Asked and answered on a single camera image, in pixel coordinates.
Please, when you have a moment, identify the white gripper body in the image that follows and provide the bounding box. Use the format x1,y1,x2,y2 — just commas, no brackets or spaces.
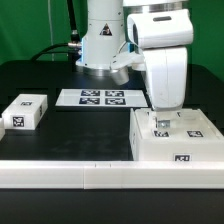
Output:
143,47,187,111

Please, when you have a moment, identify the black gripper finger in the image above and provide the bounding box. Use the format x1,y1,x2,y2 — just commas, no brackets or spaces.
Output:
157,118,171,129

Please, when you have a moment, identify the white cabinet body box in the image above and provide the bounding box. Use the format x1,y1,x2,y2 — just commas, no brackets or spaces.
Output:
129,109,224,162

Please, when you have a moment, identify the white cabinet door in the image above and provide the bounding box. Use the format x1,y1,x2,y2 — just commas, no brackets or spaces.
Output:
136,108,224,141

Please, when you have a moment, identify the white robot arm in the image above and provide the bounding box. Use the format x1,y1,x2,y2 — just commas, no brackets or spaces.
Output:
77,0,194,128

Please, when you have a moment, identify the white cabinet top block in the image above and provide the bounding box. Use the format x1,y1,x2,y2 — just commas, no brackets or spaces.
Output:
2,94,48,130

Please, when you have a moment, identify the white left fence stub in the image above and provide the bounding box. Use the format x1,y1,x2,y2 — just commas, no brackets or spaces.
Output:
0,118,5,141

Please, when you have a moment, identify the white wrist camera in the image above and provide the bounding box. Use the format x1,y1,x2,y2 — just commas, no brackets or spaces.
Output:
110,52,143,85

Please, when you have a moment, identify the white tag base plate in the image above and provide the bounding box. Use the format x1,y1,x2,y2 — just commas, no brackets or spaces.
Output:
56,89,147,108

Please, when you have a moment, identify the black cable bundle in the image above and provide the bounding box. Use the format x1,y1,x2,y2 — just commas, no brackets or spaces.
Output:
30,0,83,62

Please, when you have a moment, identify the white front fence rail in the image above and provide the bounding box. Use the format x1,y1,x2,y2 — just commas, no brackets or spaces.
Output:
0,160,224,189

